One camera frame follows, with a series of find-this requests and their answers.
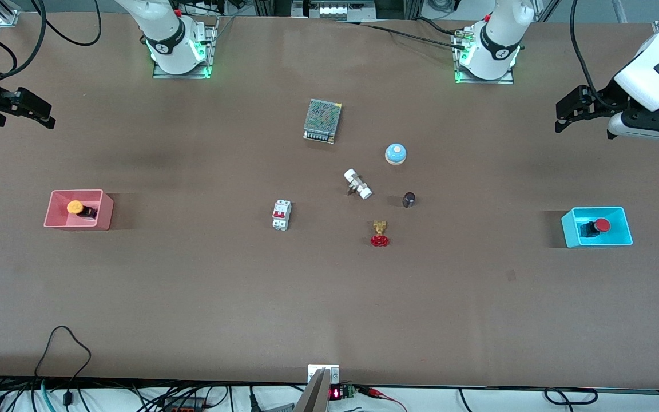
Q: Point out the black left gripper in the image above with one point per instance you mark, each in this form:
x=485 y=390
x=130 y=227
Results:
x=608 y=95

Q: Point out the yellow mushroom push button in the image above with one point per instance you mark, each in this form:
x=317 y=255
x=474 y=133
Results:
x=75 y=207

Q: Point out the red mushroom push button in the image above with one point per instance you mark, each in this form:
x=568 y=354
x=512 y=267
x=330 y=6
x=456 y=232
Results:
x=599 y=226

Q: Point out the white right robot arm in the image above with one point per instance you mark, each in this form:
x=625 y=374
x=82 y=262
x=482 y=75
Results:
x=163 y=34

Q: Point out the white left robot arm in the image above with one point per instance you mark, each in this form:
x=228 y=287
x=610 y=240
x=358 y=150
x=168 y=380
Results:
x=498 y=40

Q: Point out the pink plastic bin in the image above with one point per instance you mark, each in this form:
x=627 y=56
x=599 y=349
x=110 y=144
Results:
x=58 y=214

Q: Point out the blue plastic bin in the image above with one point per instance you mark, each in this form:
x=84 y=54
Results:
x=621 y=232

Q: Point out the dark cylindrical knob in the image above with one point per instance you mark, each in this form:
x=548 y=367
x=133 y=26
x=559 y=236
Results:
x=409 y=199

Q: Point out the white pipe fitting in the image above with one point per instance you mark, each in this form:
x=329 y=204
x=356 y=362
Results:
x=358 y=183

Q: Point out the brass valve red handwheel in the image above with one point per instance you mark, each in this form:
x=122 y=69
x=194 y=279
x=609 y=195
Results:
x=380 y=234

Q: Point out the metal mesh power supply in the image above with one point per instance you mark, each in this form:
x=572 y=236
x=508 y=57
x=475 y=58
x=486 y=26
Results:
x=322 y=119

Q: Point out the white device with sockets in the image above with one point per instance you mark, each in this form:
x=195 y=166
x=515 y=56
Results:
x=332 y=10

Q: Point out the white red circuit breaker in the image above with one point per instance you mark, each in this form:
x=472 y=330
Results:
x=281 y=215

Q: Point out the red clip lead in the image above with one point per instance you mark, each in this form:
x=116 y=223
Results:
x=384 y=395

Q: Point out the small red LED module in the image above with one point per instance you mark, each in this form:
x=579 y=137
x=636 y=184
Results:
x=342 y=393

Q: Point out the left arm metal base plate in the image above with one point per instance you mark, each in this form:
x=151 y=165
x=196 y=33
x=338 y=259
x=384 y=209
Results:
x=507 y=79

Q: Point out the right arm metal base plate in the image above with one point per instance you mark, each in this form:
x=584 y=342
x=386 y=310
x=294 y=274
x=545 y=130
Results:
x=210 y=51

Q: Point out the grey metal camera bracket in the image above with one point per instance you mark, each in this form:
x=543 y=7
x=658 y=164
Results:
x=319 y=389

